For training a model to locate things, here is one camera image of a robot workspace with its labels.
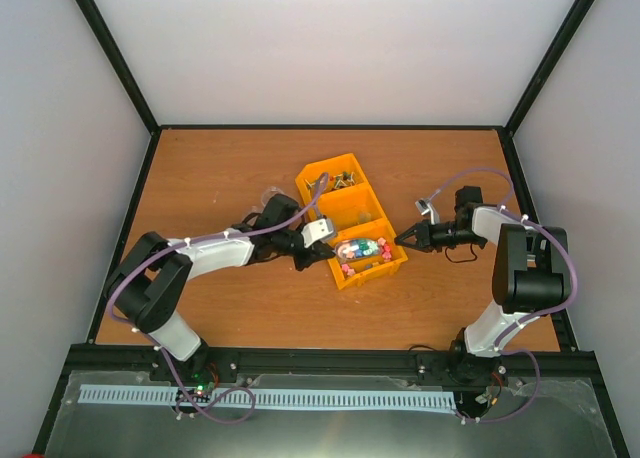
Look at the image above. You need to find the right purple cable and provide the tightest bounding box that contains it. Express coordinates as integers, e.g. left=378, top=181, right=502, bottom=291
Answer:
left=428, top=167, right=580, bottom=425

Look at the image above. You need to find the silver metal scoop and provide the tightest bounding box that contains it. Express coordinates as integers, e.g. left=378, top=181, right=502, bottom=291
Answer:
left=334, top=238, right=383, bottom=262

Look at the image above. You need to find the clear plastic cup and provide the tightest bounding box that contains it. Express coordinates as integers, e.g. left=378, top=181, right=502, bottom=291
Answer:
left=261, top=187, right=298, bottom=211

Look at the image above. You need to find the pile of star candies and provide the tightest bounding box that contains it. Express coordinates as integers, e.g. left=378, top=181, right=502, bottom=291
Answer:
left=335, top=237, right=392, bottom=277

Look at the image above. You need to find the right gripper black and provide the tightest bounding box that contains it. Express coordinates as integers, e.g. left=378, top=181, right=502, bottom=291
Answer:
left=395, top=219, right=484, bottom=253

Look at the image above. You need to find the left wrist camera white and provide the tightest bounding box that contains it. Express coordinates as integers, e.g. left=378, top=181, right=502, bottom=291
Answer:
left=301, top=217, right=337, bottom=248

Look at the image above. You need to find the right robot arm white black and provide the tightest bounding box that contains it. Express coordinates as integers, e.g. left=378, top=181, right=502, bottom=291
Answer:
left=395, top=186, right=575, bottom=384

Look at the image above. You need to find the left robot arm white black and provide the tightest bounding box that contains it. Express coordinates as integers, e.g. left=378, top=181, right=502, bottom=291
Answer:
left=104, top=193, right=336, bottom=381

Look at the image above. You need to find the yellow three-compartment bin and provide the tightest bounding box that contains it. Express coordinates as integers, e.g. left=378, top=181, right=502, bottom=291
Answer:
left=295, top=153, right=408, bottom=290

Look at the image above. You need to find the purple cable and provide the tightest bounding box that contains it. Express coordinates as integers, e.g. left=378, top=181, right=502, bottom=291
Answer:
left=428, top=167, right=580, bottom=425
left=104, top=171, right=331, bottom=425

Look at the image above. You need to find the pile of lollipops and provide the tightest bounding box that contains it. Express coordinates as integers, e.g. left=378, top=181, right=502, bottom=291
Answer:
left=304, top=171, right=358, bottom=193

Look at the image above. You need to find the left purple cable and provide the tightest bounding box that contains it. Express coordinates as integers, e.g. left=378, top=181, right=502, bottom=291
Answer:
left=104, top=171, right=331, bottom=425

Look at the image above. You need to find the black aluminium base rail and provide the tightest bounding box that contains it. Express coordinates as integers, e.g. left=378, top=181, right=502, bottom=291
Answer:
left=64, top=343, right=596, bottom=383

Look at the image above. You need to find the light blue cable duct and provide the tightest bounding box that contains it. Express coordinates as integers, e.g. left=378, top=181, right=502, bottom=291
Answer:
left=77, top=384, right=457, bottom=414

